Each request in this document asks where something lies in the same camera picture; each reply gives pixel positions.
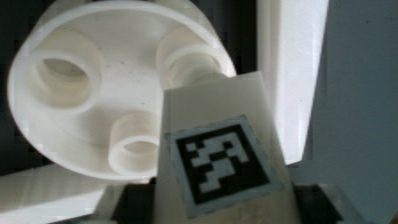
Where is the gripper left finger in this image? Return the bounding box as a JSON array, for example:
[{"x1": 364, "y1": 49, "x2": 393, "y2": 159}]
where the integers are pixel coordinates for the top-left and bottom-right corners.
[{"x1": 112, "y1": 178, "x2": 157, "y2": 224}]

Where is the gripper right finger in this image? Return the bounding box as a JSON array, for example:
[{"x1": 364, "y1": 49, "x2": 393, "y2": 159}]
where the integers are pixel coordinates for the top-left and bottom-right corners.
[{"x1": 293, "y1": 185, "x2": 343, "y2": 224}]

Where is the white stool leg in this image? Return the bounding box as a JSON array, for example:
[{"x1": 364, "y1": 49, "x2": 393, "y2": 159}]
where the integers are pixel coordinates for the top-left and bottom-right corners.
[{"x1": 153, "y1": 72, "x2": 301, "y2": 224}]

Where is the white round stool seat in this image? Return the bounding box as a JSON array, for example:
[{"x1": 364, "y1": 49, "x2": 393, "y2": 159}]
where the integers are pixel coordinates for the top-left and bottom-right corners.
[{"x1": 7, "y1": 0, "x2": 237, "y2": 180}]

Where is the white right fence bar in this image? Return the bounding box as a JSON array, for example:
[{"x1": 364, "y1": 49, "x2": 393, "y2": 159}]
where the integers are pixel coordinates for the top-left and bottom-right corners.
[{"x1": 0, "y1": 163, "x2": 149, "y2": 224}]

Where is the white fence bar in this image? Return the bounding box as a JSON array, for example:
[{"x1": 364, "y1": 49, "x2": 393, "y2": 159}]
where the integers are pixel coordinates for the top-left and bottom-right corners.
[
  {"x1": 258, "y1": 0, "x2": 398, "y2": 224},
  {"x1": 0, "y1": 163, "x2": 149, "y2": 224}
]

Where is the white front fence bar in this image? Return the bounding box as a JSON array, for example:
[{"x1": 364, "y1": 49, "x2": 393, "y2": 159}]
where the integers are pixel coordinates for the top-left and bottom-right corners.
[{"x1": 258, "y1": 0, "x2": 398, "y2": 224}]

